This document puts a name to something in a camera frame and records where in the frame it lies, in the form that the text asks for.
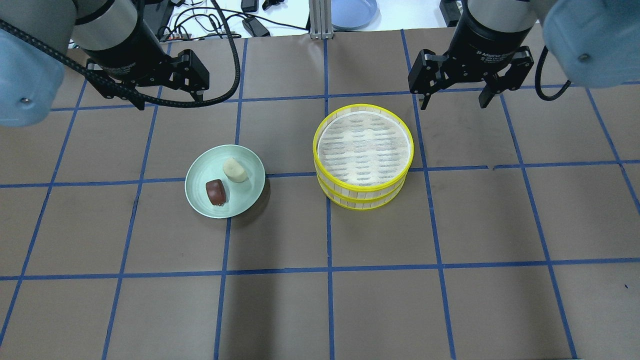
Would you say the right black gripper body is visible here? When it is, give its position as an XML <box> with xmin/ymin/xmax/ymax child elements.
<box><xmin>444</xmin><ymin>11</ymin><xmax>531</xmax><ymax>76</ymax></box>

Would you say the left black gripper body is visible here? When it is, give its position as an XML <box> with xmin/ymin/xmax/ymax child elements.
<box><xmin>78</xmin><ymin>11</ymin><xmax>170</xmax><ymax>81</ymax></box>

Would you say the yellow steamer layer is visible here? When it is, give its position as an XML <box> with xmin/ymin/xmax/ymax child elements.
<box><xmin>317</xmin><ymin>174</ymin><xmax>407</xmax><ymax>211</ymax></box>
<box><xmin>311</xmin><ymin>104</ymin><xmax>415</xmax><ymax>191</ymax></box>

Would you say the white steamed bun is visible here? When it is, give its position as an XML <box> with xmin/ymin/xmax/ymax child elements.
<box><xmin>222</xmin><ymin>157</ymin><xmax>249</xmax><ymax>183</ymax></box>

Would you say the brown steamed bun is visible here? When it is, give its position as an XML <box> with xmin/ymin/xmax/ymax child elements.
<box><xmin>205</xmin><ymin>178</ymin><xmax>227</xmax><ymax>207</ymax></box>

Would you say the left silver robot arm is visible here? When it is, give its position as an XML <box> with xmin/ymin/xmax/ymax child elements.
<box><xmin>1</xmin><ymin>0</ymin><xmax>210</xmax><ymax>127</ymax></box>

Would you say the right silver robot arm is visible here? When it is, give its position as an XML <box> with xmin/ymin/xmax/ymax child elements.
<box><xmin>407</xmin><ymin>0</ymin><xmax>640</xmax><ymax>109</ymax></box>

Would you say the black power adapter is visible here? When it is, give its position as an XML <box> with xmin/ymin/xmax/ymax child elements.
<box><xmin>241</xmin><ymin>17</ymin><xmax>271</xmax><ymax>38</ymax></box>

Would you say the light green plate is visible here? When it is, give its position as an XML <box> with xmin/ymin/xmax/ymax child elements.
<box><xmin>185</xmin><ymin>144</ymin><xmax>266</xmax><ymax>219</ymax></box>

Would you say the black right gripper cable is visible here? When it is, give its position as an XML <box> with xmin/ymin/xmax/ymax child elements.
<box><xmin>534</xmin><ymin>46</ymin><xmax>572</xmax><ymax>102</ymax></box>

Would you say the black braided left cable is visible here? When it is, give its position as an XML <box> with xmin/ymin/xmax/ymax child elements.
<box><xmin>0</xmin><ymin>0</ymin><xmax>242</xmax><ymax>109</ymax></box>

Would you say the aluminium frame post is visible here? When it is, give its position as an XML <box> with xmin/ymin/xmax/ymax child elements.
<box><xmin>308</xmin><ymin>0</ymin><xmax>334</xmax><ymax>40</ymax></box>

